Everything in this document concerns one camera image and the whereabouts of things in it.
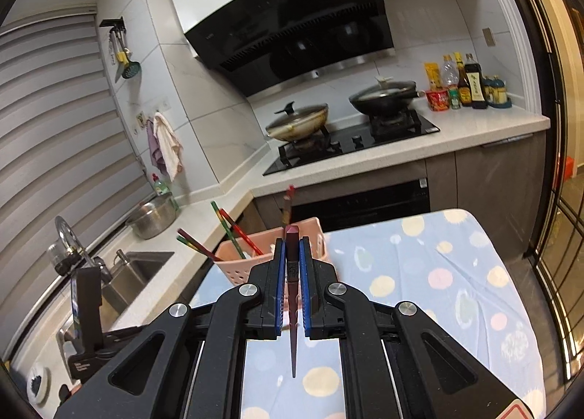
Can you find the red patterned chopstick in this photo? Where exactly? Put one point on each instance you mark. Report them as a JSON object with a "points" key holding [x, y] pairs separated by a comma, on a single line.
{"points": [[287, 209]]}

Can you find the glass door with grid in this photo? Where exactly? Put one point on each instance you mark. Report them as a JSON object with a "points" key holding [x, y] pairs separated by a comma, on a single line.
{"points": [[561, 241]]}

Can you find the white round object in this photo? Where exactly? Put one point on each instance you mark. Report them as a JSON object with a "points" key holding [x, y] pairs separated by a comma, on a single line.
{"points": [[39, 384]]}

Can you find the green dish soap bottle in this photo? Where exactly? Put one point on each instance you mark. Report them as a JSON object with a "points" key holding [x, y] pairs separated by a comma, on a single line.
{"points": [[160, 188]]}

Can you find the grey base cabinet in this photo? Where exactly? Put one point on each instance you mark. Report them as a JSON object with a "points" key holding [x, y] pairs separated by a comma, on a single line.
{"points": [[492, 181]]}

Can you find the steel sink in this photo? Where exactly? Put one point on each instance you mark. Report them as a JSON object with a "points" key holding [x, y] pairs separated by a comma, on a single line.
{"points": [[137, 273]]}

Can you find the black range hood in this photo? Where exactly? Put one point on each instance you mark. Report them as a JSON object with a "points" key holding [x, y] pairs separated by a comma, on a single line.
{"points": [[296, 35]]}

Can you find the dark red chopstick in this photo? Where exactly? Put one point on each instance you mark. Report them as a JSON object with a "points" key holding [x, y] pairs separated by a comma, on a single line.
{"points": [[198, 244]]}

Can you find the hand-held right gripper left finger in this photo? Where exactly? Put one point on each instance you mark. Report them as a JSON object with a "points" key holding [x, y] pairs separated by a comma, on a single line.
{"points": [[280, 291]]}

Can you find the yellow packet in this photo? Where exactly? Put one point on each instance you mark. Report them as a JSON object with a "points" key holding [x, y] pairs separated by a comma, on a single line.
{"points": [[432, 76]]}

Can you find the white wall socket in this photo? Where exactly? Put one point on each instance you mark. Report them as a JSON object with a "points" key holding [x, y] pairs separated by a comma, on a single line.
{"points": [[141, 118]]}

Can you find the brown sauce bottle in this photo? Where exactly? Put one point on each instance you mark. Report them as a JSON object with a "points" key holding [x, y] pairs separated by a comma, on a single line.
{"points": [[464, 90]]}

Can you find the steel faucet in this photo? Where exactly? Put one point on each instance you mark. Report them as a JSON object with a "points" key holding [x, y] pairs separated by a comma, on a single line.
{"points": [[68, 232]]}

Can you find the black built-in oven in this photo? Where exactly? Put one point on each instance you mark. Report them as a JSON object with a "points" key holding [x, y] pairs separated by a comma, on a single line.
{"points": [[365, 204]]}

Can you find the sink soap pump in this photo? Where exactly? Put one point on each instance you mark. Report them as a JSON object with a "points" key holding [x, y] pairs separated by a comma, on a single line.
{"points": [[121, 259]]}

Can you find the blue seasoning jar set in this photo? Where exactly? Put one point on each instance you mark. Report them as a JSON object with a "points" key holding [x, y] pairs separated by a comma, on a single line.
{"points": [[499, 95]]}

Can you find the green yellow chopstick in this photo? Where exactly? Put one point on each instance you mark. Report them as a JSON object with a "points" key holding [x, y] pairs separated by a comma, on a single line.
{"points": [[226, 227]]}

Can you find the orange item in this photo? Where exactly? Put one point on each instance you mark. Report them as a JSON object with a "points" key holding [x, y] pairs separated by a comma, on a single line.
{"points": [[568, 167]]}

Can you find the white towel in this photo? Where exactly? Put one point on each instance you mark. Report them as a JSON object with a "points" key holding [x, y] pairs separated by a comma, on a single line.
{"points": [[168, 145]]}

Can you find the black gas stove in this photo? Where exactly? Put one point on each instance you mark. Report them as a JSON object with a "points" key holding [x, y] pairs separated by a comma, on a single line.
{"points": [[356, 140]]}

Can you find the grey window blinds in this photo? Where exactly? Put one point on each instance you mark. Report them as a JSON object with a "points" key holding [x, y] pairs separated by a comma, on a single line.
{"points": [[59, 149]]}

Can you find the black wall utensil rack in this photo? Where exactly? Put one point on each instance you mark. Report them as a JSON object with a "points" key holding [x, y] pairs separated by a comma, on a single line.
{"points": [[112, 23]]}

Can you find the pink perforated utensil basket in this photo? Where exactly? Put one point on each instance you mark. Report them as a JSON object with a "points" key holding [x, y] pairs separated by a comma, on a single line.
{"points": [[319, 241]]}

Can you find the maroon chopstick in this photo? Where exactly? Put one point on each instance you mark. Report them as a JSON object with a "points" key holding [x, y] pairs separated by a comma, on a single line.
{"points": [[292, 355]]}

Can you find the glass wok lid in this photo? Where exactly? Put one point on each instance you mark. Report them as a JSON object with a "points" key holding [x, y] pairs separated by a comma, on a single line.
{"points": [[383, 89]]}

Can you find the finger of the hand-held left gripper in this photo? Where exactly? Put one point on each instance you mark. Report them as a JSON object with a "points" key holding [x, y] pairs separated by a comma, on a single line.
{"points": [[130, 336]]}

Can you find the black wok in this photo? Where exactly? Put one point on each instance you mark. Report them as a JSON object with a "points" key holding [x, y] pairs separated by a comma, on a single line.
{"points": [[385, 106]]}

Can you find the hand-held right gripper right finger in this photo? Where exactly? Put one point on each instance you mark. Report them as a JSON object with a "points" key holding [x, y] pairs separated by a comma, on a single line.
{"points": [[304, 291]]}

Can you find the grey wall socket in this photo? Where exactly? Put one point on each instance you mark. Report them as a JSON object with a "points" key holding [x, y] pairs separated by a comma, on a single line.
{"points": [[488, 37]]}

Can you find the clear plastic bottle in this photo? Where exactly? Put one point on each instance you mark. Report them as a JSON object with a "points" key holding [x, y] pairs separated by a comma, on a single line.
{"points": [[449, 74]]}

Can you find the blue printed tablecloth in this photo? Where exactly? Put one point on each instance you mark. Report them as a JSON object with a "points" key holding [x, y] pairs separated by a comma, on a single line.
{"points": [[410, 263]]}

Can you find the glass pan lid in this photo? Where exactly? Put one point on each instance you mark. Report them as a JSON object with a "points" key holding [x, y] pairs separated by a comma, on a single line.
{"points": [[296, 114]]}

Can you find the steel pot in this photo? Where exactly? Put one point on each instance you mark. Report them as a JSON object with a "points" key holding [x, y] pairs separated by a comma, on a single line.
{"points": [[153, 220]]}

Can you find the dark soy sauce bottle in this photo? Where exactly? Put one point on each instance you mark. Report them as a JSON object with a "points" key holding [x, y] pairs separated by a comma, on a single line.
{"points": [[477, 88]]}

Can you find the purple towel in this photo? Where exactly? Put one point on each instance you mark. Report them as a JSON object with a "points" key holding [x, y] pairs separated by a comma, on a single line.
{"points": [[153, 149]]}

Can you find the beige frying pan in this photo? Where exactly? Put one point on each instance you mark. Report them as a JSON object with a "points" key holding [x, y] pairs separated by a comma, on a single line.
{"points": [[299, 130]]}

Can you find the small green cap jar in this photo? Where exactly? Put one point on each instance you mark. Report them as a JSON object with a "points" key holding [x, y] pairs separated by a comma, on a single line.
{"points": [[454, 99]]}

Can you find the bright red chopstick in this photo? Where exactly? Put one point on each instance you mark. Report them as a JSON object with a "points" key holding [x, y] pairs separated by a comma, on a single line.
{"points": [[242, 236]]}

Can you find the red instant noodle cup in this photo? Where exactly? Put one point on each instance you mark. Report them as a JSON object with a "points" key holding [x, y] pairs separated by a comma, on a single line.
{"points": [[437, 100]]}

